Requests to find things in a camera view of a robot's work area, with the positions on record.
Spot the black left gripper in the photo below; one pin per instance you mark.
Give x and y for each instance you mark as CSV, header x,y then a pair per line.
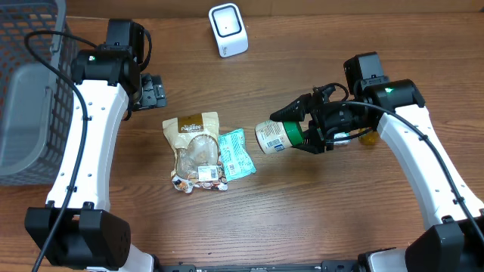
x,y
155,93

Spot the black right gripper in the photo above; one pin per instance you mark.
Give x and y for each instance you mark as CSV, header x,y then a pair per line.
x,y
315,122

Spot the green tissue canister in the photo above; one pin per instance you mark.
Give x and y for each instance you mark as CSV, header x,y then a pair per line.
x,y
274,137

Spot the brown snack pouch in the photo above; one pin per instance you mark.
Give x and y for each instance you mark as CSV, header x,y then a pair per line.
x,y
194,140

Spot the yellow dish soap bottle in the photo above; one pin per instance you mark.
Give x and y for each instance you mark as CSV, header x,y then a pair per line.
x,y
368,137

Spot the teal snack packet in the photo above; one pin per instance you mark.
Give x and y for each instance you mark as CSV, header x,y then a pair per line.
x,y
235,158

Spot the teal tissue pack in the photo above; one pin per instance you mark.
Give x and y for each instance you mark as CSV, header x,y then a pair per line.
x,y
341,139

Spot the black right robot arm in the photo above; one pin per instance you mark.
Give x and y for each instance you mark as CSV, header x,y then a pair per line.
x,y
452,214

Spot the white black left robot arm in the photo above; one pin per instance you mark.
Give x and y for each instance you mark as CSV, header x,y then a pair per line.
x,y
75,228

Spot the white barcode scanner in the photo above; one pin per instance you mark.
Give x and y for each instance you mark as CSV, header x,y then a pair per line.
x,y
228,29

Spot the grey plastic mesh basket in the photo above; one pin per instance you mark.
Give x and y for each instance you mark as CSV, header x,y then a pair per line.
x,y
36,106

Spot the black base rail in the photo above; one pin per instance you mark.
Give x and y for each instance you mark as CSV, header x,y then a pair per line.
x,y
324,266

